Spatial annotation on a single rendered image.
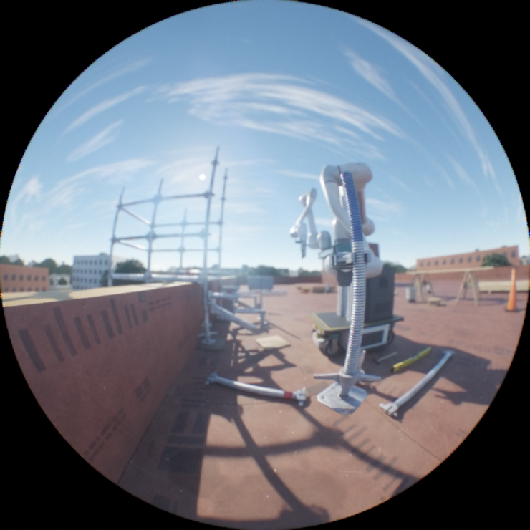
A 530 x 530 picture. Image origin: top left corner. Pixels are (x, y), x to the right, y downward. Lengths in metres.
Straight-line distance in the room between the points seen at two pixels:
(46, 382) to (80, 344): 0.19
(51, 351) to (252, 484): 0.77
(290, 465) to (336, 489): 0.23
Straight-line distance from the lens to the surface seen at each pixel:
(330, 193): 0.92
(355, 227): 0.49
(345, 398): 0.63
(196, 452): 0.91
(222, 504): 0.80
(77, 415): 0.70
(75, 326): 0.62
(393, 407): 1.10
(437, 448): 1.08
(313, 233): 2.05
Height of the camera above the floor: 0.79
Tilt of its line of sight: 4 degrees up
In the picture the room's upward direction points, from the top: straight up
